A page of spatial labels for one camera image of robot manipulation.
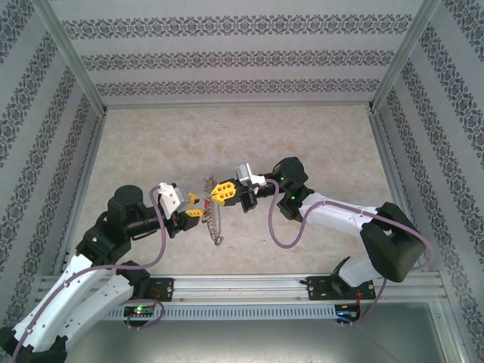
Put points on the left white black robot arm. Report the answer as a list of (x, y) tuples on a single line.
[(87, 287)]

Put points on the aluminium frame post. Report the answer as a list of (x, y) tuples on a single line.
[(68, 53), (406, 53), (450, 332)]

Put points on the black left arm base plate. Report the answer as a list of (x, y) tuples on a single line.
[(166, 289)]

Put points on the aluminium back rail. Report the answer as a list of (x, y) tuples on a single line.
[(238, 105)]

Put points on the aluminium front frame post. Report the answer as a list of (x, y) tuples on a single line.
[(450, 332)]

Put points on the aluminium mounting rail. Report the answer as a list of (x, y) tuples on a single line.
[(234, 287)]

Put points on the grey metal sheet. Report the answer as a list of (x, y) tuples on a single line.
[(242, 340)]

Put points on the aluminium side rail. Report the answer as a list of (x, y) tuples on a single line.
[(85, 170), (397, 166)]

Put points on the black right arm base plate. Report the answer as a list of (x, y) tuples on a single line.
[(317, 289)]

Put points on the right controller board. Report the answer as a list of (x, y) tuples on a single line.
[(346, 313)]

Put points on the controller board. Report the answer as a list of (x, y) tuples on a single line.
[(346, 313), (140, 311)]

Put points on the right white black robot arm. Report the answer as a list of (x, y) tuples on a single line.
[(340, 219)]

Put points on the left controller board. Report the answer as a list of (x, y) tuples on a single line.
[(140, 311)]

